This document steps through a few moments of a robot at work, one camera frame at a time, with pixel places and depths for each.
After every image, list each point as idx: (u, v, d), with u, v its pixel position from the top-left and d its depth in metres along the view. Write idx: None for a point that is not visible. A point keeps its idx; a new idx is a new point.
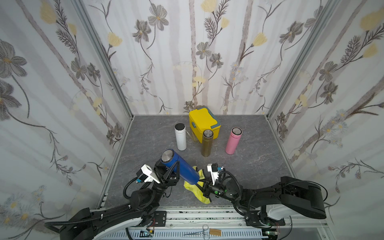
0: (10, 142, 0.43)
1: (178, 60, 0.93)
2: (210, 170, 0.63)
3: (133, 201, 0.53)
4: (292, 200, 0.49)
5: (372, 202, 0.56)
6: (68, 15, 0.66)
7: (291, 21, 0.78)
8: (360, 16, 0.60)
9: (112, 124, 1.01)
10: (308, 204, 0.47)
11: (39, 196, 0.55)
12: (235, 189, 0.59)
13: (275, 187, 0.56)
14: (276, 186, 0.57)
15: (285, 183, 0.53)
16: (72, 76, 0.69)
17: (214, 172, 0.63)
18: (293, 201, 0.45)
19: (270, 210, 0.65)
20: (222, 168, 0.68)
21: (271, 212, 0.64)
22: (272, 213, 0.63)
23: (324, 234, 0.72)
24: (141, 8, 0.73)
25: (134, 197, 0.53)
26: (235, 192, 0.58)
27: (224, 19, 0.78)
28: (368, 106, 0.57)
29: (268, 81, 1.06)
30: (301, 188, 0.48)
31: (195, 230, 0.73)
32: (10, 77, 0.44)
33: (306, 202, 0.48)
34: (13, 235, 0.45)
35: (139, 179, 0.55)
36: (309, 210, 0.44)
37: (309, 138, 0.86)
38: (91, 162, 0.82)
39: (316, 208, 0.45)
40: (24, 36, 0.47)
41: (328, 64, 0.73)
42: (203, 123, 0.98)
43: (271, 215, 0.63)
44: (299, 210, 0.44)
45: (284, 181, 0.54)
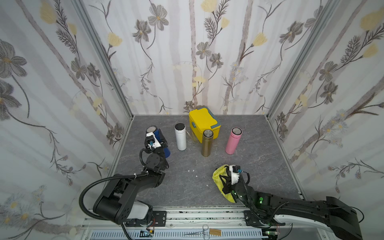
0: (10, 142, 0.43)
1: (178, 60, 0.93)
2: (231, 169, 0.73)
3: (151, 164, 0.63)
4: (340, 222, 0.50)
5: (373, 202, 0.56)
6: (69, 15, 0.66)
7: (291, 21, 0.78)
8: (360, 16, 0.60)
9: (112, 124, 1.01)
10: (351, 229, 0.47)
11: (39, 196, 0.55)
12: (244, 191, 0.61)
13: (318, 203, 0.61)
14: (319, 203, 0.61)
15: (329, 202, 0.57)
16: (72, 76, 0.69)
17: (234, 173, 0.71)
18: (342, 224, 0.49)
19: (280, 214, 0.57)
20: (241, 170, 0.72)
21: (279, 216, 0.58)
22: (280, 217, 0.58)
23: (323, 234, 0.72)
24: (141, 8, 0.73)
25: (153, 158, 0.63)
26: (245, 195, 0.60)
27: (224, 19, 0.78)
28: (368, 106, 0.57)
29: (268, 81, 1.06)
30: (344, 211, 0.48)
31: (195, 230, 0.73)
32: (11, 77, 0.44)
33: (350, 226, 0.48)
34: (13, 236, 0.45)
35: (151, 140, 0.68)
36: (352, 234, 0.45)
37: (309, 138, 0.86)
38: (91, 162, 0.82)
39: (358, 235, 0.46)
40: (23, 35, 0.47)
41: (328, 64, 0.73)
42: (203, 123, 0.98)
43: (277, 219, 0.63)
44: (338, 233, 0.45)
45: (330, 200, 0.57)
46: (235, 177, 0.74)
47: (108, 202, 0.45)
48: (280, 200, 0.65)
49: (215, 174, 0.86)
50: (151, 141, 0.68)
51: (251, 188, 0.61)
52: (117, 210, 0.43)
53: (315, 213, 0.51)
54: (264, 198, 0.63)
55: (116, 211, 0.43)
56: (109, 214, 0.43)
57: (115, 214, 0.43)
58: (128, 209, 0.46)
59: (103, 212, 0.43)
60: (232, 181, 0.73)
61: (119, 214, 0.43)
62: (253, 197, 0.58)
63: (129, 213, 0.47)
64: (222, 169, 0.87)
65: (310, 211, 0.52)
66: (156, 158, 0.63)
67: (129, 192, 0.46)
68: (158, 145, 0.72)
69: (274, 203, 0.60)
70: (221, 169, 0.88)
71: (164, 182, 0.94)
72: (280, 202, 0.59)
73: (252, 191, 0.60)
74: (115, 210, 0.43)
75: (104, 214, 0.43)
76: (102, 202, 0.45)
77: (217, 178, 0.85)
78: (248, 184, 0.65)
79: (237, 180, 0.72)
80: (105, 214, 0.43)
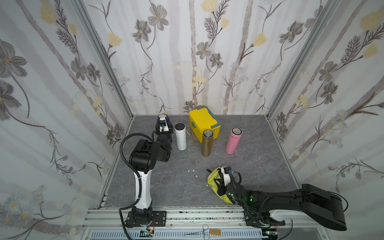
0: (10, 142, 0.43)
1: (178, 60, 0.93)
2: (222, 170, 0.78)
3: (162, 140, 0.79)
4: (314, 208, 0.49)
5: (373, 202, 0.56)
6: (69, 15, 0.66)
7: (291, 21, 0.78)
8: (360, 16, 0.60)
9: (112, 124, 1.01)
10: (331, 216, 0.46)
11: (39, 196, 0.55)
12: (234, 189, 0.64)
13: (294, 193, 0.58)
14: (296, 192, 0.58)
15: (306, 190, 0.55)
16: (72, 76, 0.69)
17: (226, 174, 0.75)
18: (315, 210, 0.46)
19: (276, 211, 0.57)
20: (231, 171, 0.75)
21: (274, 213, 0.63)
22: (275, 214, 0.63)
23: (324, 234, 0.72)
24: (141, 8, 0.73)
25: (162, 136, 0.79)
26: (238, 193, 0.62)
27: (224, 19, 0.78)
28: (368, 106, 0.57)
29: (268, 81, 1.06)
30: (322, 198, 0.47)
31: (195, 230, 0.73)
32: (10, 77, 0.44)
33: (329, 213, 0.47)
34: (13, 236, 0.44)
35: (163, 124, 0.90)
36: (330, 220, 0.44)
37: (309, 138, 0.86)
38: (91, 162, 0.82)
39: (338, 220, 0.45)
40: (24, 35, 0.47)
41: (328, 64, 0.73)
42: (203, 123, 0.98)
43: (274, 217, 0.63)
44: (318, 219, 0.44)
45: (305, 189, 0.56)
46: (227, 177, 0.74)
47: (140, 155, 0.59)
48: (265, 195, 0.62)
49: (211, 176, 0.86)
50: (163, 124, 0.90)
51: (242, 187, 0.63)
52: (148, 160, 0.58)
53: (293, 203, 0.52)
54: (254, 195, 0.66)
55: (147, 160, 0.58)
56: (140, 164, 0.58)
57: (146, 163, 0.58)
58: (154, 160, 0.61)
59: (135, 163, 0.58)
60: (226, 181, 0.76)
61: (150, 163, 0.57)
62: (246, 195, 0.61)
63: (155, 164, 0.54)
64: (216, 172, 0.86)
65: (288, 201, 0.53)
66: (165, 137, 0.79)
67: (156, 149, 0.61)
68: (166, 129, 0.88)
69: (261, 199, 0.62)
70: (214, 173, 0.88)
71: (164, 182, 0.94)
72: (265, 197, 0.61)
73: (243, 189, 0.63)
74: (146, 160, 0.58)
75: (136, 164, 0.58)
76: (134, 154, 0.59)
77: (212, 182, 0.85)
78: (237, 183, 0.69)
79: (229, 180, 0.76)
80: (137, 164, 0.58)
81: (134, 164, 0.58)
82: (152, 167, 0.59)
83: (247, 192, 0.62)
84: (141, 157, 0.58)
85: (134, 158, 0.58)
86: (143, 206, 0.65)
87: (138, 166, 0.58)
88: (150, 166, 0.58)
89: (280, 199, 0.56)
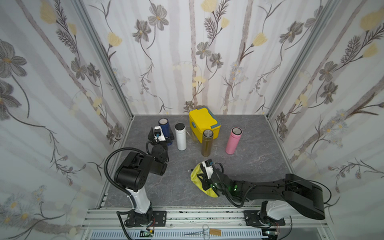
0: (10, 142, 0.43)
1: (178, 60, 0.93)
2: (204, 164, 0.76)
3: (157, 153, 0.70)
4: (295, 196, 0.48)
5: (372, 202, 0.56)
6: (69, 15, 0.66)
7: (291, 21, 0.78)
8: (360, 16, 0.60)
9: (112, 124, 1.01)
10: (311, 205, 0.46)
11: (39, 196, 0.55)
12: (218, 178, 0.63)
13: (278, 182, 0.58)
14: (279, 182, 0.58)
15: (289, 180, 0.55)
16: (72, 76, 0.69)
17: (207, 167, 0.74)
18: (296, 198, 0.48)
19: (270, 209, 0.66)
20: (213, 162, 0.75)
21: (270, 212, 0.64)
22: (271, 212, 0.63)
23: (324, 234, 0.72)
24: (141, 8, 0.73)
25: (158, 148, 0.71)
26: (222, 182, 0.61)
27: (224, 19, 0.78)
28: (368, 106, 0.57)
29: (268, 81, 1.06)
30: (304, 188, 0.47)
31: (195, 230, 0.73)
32: (10, 77, 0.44)
33: (309, 202, 0.47)
34: (13, 236, 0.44)
35: (158, 133, 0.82)
36: (309, 209, 0.43)
37: (309, 138, 0.86)
38: (91, 162, 0.82)
39: (318, 210, 0.44)
40: (24, 35, 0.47)
41: (328, 64, 0.73)
42: (203, 123, 0.98)
43: (270, 214, 0.64)
44: (299, 209, 0.43)
45: (289, 178, 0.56)
46: (209, 170, 0.76)
47: (128, 171, 0.51)
48: (249, 185, 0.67)
49: (193, 175, 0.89)
50: (158, 133, 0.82)
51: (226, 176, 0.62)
52: (135, 178, 0.50)
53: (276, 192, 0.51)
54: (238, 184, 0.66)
55: (135, 178, 0.50)
56: (127, 181, 0.49)
57: (134, 181, 0.49)
58: (143, 179, 0.52)
59: (122, 180, 0.50)
60: (208, 174, 0.73)
61: (138, 181, 0.49)
62: (230, 185, 0.60)
63: (144, 183, 0.53)
64: (197, 169, 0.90)
65: (272, 191, 0.52)
66: (160, 148, 0.71)
67: (145, 165, 0.53)
68: (162, 138, 0.80)
69: (245, 188, 0.62)
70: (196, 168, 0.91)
71: (164, 182, 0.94)
72: (249, 187, 0.61)
73: (227, 179, 0.61)
74: (134, 178, 0.50)
75: (122, 181, 0.50)
76: (121, 171, 0.51)
77: (195, 179, 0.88)
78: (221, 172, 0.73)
79: (211, 173, 0.74)
80: (124, 182, 0.49)
81: (121, 181, 0.50)
82: (140, 186, 0.51)
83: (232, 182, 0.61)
84: (128, 175, 0.50)
85: (120, 175, 0.50)
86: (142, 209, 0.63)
87: (125, 184, 0.50)
88: (139, 185, 0.50)
89: (262, 189, 0.56)
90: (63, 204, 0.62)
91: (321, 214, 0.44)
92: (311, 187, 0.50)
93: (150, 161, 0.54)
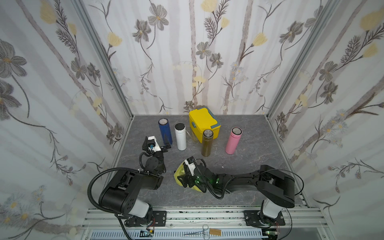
0: (10, 142, 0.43)
1: (178, 60, 0.93)
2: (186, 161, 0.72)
3: (151, 166, 0.65)
4: (269, 186, 0.49)
5: (372, 202, 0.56)
6: (69, 15, 0.66)
7: (291, 21, 0.78)
8: (360, 16, 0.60)
9: (112, 124, 1.01)
10: (281, 193, 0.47)
11: (39, 196, 0.55)
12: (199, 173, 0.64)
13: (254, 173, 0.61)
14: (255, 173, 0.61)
15: (263, 170, 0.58)
16: (72, 76, 0.69)
17: (190, 164, 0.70)
18: (269, 188, 0.47)
19: (264, 207, 0.68)
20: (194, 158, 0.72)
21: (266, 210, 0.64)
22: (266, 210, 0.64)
23: (324, 234, 0.72)
24: (141, 8, 0.73)
25: (152, 162, 0.65)
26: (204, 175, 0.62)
27: (224, 19, 0.78)
28: (368, 106, 0.57)
29: (268, 81, 1.06)
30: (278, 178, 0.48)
31: (195, 230, 0.73)
32: (10, 77, 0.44)
33: (280, 191, 0.50)
34: (13, 235, 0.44)
35: (152, 144, 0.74)
36: (280, 197, 0.45)
37: (309, 138, 0.86)
38: (91, 162, 0.82)
39: (288, 198, 0.45)
40: (24, 35, 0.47)
41: (328, 64, 0.73)
42: (203, 123, 0.98)
43: (265, 212, 0.65)
44: (272, 199, 0.45)
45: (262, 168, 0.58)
46: (191, 167, 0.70)
47: (114, 193, 0.46)
48: (229, 177, 0.63)
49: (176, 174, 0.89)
50: (152, 145, 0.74)
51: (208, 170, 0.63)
52: (123, 200, 0.45)
53: (251, 183, 0.53)
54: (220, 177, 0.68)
55: (122, 201, 0.45)
56: (113, 204, 0.44)
57: (120, 204, 0.44)
58: (131, 202, 0.47)
59: (107, 202, 0.45)
60: (190, 171, 0.74)
61: (125, 204, 0.44)
62: (211, 178, 0.62)
63: (132, 206, 0.48)
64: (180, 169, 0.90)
65: (247, 181, 0.55)
66: (155, 161, 0.65)
67: (134, 186, 0.48)
68: (158, 148, 0.74)
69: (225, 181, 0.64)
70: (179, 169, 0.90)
71: (164, 182, 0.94)
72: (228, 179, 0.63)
73: (209, 172, 0.63)
74: (121, 201, 0.45)
75: (107, 204, 0.45)
76: (108, 192, 0.46)
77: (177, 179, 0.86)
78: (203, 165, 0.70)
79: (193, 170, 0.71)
80: (110, 205, 0.44)
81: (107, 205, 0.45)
82: (128, 210, 0.46)
83: (214, 175, 0.64)
84: (115, 197, 0.45)
85: (106, 197, 0.45)
86: (139, 215, 0.61)
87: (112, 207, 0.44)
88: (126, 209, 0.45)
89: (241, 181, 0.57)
90: (63, 205, 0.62)
91: (290, 201, 0.45)
92: (284, 177, 0.49)
93: (139, 180, 0.49)
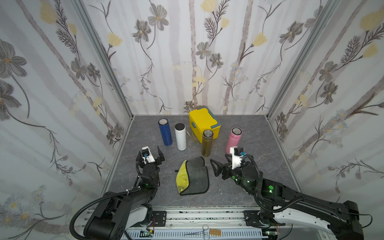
0: (10, 142, 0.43)
1: (178, 60, 0.93)
2: (232, 151, 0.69)
3: (147, 173, 0.65)
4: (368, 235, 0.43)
5: (372, 203, 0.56)
6: (69, 15, 0.66)
7: (291, 21, 0.78)
8: (360, 16, 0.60)
9: (112, 124, 1.01)
10: None
11: (39, 196, 0.55)
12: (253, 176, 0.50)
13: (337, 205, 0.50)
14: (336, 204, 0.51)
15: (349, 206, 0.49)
16: (72, 76, 0.69)
17: (236, 156, 0.66)
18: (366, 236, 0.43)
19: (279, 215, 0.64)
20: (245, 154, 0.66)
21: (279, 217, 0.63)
22: (280, 217, 0.63)
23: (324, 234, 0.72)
24: (141, 8, 0.73)
25: (149, 167, 0.66)
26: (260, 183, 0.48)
27: (224, 19, 0.78)
28: (368, 106, 0.57)
29: (268, 81, 1.06)
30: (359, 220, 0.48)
31: (195, 230, 0.73)
32: (10, 77, 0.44)
33: None
34: (13, 236, 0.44)
35: (146, 153, 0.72)
36: None
37: (309, 138, 0.86)
38: (91, 162, 0.82)
39: None
40: (24, 36, 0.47)
41: (328, 64, 0.73)
42: (203, 123, 0.98)
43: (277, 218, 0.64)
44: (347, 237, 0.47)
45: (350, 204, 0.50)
46: (236, 160, 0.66)
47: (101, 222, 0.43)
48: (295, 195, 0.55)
49: (178, 174, 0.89)
50: (146, 153, 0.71)
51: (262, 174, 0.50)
52: (110, 230, 0.42)
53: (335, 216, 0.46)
54: (274, 188, 0.54)
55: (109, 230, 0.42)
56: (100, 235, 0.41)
57: (108, 234, 0.41)
58: (120, 229, 0.43)
59: (93, 232, 0.41)
60: (234, 164, 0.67)
61: (113, 233, 0.41)
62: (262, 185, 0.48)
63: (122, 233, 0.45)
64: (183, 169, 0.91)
65: (330, 213, 0.47)
66: (152, 169, 0.66)
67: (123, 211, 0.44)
68: (152, 159, 0.75)
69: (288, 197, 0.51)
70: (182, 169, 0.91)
71: (164, 182, 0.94)
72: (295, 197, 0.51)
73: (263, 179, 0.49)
74: (108, 230, 0.42)
75: (93, 234, 0.41)
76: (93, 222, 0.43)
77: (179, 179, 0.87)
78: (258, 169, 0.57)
79: (237, 164, 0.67)
80: (96, 236, 0.41)
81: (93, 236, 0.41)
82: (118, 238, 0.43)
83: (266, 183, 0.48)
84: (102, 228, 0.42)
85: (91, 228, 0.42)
86: (139, 218, 0.61)
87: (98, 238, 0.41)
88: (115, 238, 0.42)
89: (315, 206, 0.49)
90: (63, 205, 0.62)
91: None
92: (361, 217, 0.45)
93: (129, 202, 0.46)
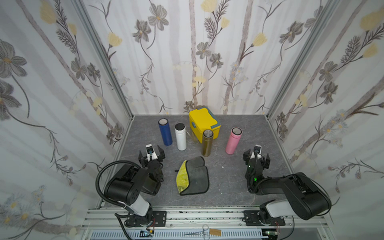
0: (10, 142, 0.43)
1: (178, 60, 0.93)
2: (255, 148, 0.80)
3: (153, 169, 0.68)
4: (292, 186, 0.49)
5: (372, 203, 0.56)
6: (69, 15, 0.66)
7: (291, 21, 0.78)
8: (360, 16, 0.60)
9: (112, 124, 1.01)
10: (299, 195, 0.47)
11: (39, 196, 0.55)
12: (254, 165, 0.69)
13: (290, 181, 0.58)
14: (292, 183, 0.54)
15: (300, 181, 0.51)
16: (72, 76, 0.69)
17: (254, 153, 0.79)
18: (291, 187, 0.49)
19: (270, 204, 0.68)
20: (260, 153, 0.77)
21: (269, 206, 0.67)
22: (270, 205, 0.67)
23: (324, 234, 0.72)
24: (141, 8, 0.73)
25: (154, 163, 0.70)
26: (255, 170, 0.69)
27: (224, 19, 0.78)
28: (368, 106, 0.57)
29: (268, 81, 1.06)
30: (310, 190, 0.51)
31: (195, 230, 0.73)
32: (10, 77, 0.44)
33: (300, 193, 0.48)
34: (13, 236, 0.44)
35: (151, 150, 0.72)
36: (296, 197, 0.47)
37: (309, 138, 0.86)
38: (91, 162, 0.82)
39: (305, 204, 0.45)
40: (24, 36, 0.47)
41: (328, 65, 0.73)
42: (203, 123, 0.98)
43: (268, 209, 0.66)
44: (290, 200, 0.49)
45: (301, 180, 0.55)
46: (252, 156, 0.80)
47: (119, 184, 0.48)
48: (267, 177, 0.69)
49: (177, 175, 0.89)
50: (150, 151, 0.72)
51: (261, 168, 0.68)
52: (127, 191, 0.46)
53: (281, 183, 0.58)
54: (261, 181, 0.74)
55: (127, 191, 0.46)
56: (119, 195, 0.46)
57: (126, 194, 0.46)
58: (135, 194, 0.48)
59: (113, 193, 0.46)
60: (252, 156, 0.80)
61: (130, 194, 0.46)
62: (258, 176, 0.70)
63: (136, 198, 0.50)
64: (183, 169, 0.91)
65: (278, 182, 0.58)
66: (157, 163, 0.70)
67: (138, 179, 0.50)
68: (155, 156, 0.80)
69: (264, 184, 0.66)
70: (182, 169, 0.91)
71: (164, 182, 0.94)
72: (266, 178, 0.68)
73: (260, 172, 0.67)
74: (126, 191, 0.46)
75: (113, 195, 0.46)
76: (112, 183, 0.48)
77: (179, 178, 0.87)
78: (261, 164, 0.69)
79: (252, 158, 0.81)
80: (115, 195, 0.46)
81: (111, 195, 0.46)
82: (133, 201, 0.48)
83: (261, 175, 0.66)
84: (119, 189, 0.47)
85: (111, 189, 0.47)
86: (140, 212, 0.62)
87: (116, 198, 0.46)
88: (131, 200, 0.46)
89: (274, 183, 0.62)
90: (63, 204, 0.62)
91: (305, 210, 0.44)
92: (318, 191, 0.48)
93: (143, 173, 0.52)
